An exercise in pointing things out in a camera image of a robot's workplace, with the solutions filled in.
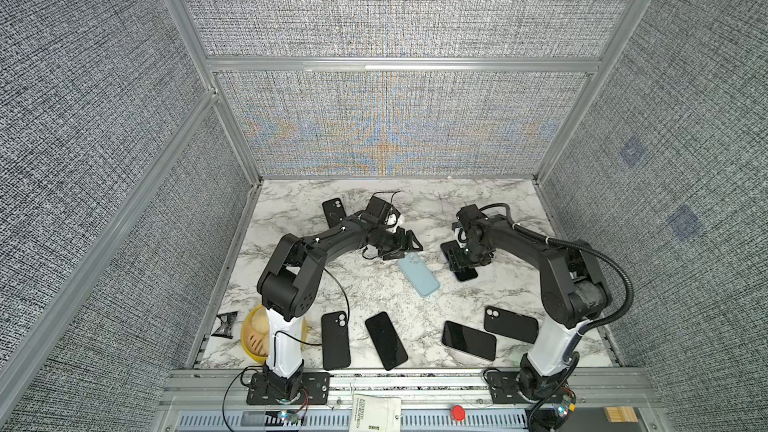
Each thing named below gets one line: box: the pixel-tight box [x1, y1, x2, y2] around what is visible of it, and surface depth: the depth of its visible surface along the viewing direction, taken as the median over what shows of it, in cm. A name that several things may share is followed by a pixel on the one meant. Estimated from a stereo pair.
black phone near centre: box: [365, 311, 408, 371], surface depth 83 cm
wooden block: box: [606, 406, 639, 423], surface depth 70 cm
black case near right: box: [484, 306, 539, 344], surface depth 87 cm
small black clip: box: [211, 311, 238, 339], surface depth 83 cm
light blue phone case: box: [397, 253, 440, 297], surface depth 97 cm
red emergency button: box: [452, 405, 465, 421], surface depth 70 cm
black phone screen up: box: [440, 240, 478, 282], surface depth 87 cm
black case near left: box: [321, 311, 351, 371], surface depth 83 cm
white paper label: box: [349, 393, 402, 432], surface depth 71 cm
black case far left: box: [322, 197, 346, 229], surface depth 114 cm
